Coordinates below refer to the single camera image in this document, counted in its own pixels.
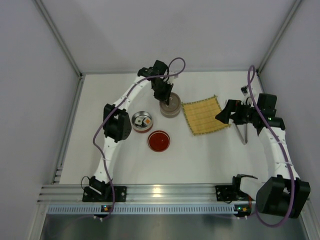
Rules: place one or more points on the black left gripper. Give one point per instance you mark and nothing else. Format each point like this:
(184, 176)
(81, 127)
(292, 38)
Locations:
(162, 90)

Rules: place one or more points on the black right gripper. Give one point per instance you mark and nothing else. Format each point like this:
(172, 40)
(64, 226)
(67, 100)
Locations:
(235, 114)

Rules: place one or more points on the beige round lid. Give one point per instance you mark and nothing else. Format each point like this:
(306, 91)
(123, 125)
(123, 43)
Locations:
(174, 103)

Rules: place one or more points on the beige steel container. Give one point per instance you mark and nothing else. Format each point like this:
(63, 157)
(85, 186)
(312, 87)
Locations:
(169, 112)

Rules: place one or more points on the orange sushi roll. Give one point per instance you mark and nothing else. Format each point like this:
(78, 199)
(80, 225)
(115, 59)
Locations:
(146, 121)

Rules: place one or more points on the steel tongs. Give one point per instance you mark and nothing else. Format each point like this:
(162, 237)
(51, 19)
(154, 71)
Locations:
(242, 132)

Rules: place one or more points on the red round lid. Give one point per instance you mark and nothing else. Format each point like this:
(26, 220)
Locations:
(158, 141)

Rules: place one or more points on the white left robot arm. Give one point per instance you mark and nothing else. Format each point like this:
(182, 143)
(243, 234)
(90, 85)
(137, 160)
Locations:
(116, 127)

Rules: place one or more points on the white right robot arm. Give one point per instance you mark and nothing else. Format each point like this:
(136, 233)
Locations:
(284, 193)

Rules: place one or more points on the bamboo mat tray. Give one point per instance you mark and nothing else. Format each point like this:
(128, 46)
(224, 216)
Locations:
(200, 116)

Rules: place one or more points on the red steel container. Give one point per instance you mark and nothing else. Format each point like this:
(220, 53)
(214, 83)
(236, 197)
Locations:
(142, 128)

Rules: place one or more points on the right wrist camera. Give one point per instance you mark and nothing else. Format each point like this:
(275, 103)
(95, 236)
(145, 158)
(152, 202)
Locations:
(245, 91)

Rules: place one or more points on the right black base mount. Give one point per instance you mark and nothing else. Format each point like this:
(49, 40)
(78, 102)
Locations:
(231, 192)

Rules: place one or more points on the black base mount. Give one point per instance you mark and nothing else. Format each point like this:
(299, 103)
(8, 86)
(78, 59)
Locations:
(94, 196)
(231, 192)

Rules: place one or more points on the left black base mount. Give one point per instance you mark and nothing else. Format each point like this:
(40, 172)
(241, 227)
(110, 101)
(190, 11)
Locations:
(94, 196)

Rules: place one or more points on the left aluminium frame post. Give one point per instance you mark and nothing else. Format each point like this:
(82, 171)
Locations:
(40, 6)

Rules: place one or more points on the aluminium frame post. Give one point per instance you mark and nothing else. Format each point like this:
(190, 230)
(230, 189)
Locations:
(40, 6)
(285, 24)

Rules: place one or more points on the right aluminium frame post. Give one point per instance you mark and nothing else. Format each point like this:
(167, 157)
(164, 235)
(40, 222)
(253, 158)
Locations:
(285, 24)

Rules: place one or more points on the slotted cable duct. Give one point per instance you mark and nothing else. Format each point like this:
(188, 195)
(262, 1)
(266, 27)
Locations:
(148, 209)

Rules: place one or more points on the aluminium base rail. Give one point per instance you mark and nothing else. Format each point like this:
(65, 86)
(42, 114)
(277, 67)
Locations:
(203, 193)

